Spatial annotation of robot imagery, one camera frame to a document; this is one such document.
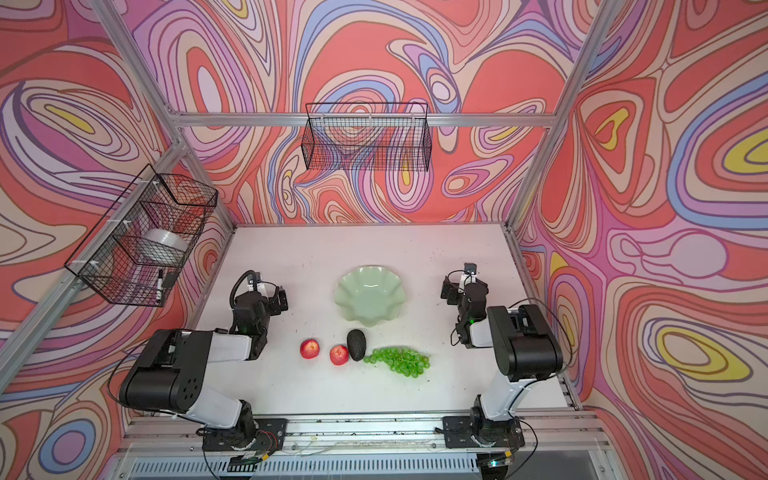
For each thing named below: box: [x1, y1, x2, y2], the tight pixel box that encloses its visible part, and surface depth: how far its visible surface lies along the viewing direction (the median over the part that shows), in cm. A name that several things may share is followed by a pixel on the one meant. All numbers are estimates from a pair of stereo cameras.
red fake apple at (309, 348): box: [300, 339, 321, 359], surface depth 86 cm
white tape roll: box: [142, 228, 189, 252], surface depth 75 cm
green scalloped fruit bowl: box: [334, 265, 406, 328], surface depth 101 cm
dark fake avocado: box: [347, 329, 367, 362], surface depth 87 cm
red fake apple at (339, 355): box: [329, 345, 349, 366], surface depth 85 cm
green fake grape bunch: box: [364, 347, 431, 378], surface depth 84 cm
